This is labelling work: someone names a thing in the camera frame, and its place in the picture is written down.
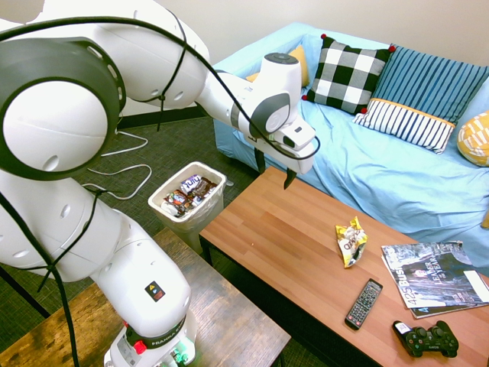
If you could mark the light blue sofa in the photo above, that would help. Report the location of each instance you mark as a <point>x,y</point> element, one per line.
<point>366,168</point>

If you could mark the plain yellow pillow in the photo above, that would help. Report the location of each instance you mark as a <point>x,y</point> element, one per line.
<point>302,63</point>

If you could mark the purple white snack wrapper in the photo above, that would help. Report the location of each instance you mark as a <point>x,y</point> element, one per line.
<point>191,183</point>

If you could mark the business magazine with dark cover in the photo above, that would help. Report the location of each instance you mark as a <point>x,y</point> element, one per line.
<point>431,275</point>

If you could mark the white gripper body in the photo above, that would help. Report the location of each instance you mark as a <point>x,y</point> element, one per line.
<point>296,160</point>

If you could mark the yellow white patterned pillow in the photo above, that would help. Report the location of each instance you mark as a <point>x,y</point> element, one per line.
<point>475,139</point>

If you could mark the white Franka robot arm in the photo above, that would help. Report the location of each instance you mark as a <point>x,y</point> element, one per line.
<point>126,65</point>

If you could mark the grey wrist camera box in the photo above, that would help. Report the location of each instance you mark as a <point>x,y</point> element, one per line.
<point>298,134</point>

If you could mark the orange object at sofa edge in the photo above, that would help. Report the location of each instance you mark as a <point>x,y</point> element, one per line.
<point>485,219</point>

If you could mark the small black labelled device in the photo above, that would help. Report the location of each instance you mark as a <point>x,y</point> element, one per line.
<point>401,329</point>

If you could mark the yellow chip bag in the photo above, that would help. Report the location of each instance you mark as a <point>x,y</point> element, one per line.
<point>350,241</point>

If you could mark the magazine with white cover edge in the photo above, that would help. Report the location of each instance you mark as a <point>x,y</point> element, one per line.
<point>451,310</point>

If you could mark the brown snack wrapper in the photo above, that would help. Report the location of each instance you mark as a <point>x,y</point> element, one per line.
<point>207,187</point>

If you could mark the blue striped pillow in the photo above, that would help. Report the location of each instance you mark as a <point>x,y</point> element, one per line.
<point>431,84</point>

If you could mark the red blue snack wrapper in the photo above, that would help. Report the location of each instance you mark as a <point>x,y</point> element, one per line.
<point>176,199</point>

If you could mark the white trash bin with liner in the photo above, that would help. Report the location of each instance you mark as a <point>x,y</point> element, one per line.
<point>191,214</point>

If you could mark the black remote control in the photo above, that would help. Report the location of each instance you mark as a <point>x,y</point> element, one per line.
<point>363,304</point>

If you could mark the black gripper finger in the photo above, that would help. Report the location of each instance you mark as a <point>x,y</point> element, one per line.
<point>260,162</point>
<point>289,179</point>

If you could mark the black white checkered pillow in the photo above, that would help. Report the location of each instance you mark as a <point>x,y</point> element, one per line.
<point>345,74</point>

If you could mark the navy white striped pillow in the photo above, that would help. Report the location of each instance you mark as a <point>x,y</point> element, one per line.
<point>409,124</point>

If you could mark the black game controller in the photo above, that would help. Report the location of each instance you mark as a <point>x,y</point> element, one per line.
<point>433,340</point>

